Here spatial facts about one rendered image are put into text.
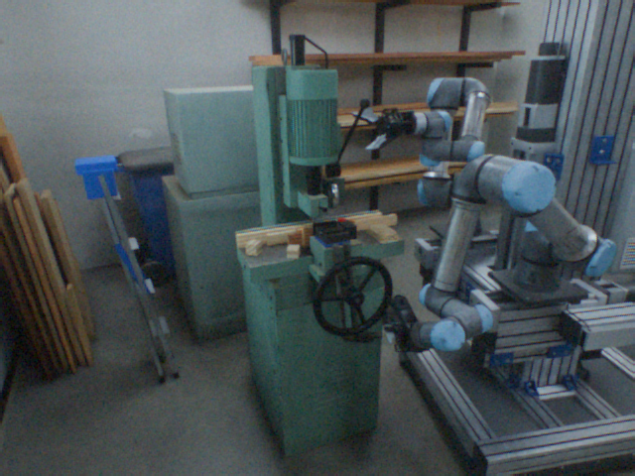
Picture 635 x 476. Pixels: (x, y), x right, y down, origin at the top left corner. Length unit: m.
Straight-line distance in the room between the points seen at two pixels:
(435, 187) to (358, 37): 2.57
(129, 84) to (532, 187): 3.08
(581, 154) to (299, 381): 1.30
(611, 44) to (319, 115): 0.93
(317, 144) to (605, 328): 1.10
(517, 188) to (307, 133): 0.71
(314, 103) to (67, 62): 2.48
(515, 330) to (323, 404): 0.80
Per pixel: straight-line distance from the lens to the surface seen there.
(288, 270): 1.51
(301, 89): 1.49
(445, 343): 1.18
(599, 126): 1.77
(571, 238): 1.38
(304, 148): 1.51
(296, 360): 1.71
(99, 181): 2.05
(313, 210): 1.59
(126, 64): 3.69
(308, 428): 1.96
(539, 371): 2.12
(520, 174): 1.13
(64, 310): 2.62
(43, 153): 3.75
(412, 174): 4.23
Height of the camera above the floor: 1.53
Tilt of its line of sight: 22 degrees down
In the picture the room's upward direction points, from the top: 1 degrees counter-clockwise
